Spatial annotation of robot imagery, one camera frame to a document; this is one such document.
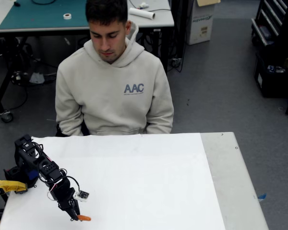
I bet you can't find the green cutting mat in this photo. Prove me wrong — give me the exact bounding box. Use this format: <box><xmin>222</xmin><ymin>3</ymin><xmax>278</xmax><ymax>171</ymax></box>
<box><xmin>0</xmin><ymin>0</ymin><xmax>128</xmax><ymax>31</ymax></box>

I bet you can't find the white cardboard box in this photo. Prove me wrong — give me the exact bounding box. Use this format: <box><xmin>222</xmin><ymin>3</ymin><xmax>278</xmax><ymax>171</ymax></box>
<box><xmin>186</xmin><ymin>0</ymin><xmax>216</xmax><ymax>46</ymax></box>

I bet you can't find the black storage bin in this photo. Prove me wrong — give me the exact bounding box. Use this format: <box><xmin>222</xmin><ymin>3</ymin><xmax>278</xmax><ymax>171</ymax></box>
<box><xmin>253</xmin><ymin>52</ymin><xmax>288</xmax><ymax>99</ymax></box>

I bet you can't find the black cable loop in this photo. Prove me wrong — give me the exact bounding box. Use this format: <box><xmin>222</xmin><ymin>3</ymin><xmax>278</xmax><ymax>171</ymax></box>
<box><xmin>31</xmin><ymin>0</ymin><xmax>57</xmax><ymax>6</ymax></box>

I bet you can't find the black tool drawer cabinet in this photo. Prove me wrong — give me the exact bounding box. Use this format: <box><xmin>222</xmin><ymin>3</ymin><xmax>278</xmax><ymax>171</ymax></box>
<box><xmin>251</xmin><ymin>0</ymin><xmax>288</xmax><ymax>51</ymax></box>

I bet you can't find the grey work table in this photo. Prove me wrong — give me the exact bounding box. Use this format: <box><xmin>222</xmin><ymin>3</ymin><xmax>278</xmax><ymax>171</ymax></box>
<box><xmin>0</xmin><ymin>0</ymin><xmax>175</xmax><ymax>123</ymax></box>

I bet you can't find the manila folder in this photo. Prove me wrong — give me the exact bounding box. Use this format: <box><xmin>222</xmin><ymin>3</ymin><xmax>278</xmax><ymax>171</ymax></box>
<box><xmin>196</xmin><ymin>0</ymin><xmax>221</xmax><ymax>7</ymax></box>

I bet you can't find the man in beige hoodie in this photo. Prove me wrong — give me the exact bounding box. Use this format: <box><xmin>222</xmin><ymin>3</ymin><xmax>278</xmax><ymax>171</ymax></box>
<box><xmin>55</xmin><ymin>0</ymin><xmax>175</xmax><ymax>137</ymax></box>

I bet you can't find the white paper sheet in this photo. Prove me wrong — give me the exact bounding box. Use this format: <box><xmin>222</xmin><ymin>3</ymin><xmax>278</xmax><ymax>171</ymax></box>
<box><xmin>0</xmin><ymin>133</ymin><xmax>226</xmax><ymax>230</ymax></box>

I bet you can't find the white paper roll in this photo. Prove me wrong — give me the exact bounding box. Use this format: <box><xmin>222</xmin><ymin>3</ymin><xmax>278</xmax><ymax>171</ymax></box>
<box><xmin>129</xmin><ymin>7</ymin><xmax>156</xmax><ymax>21</ymax></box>

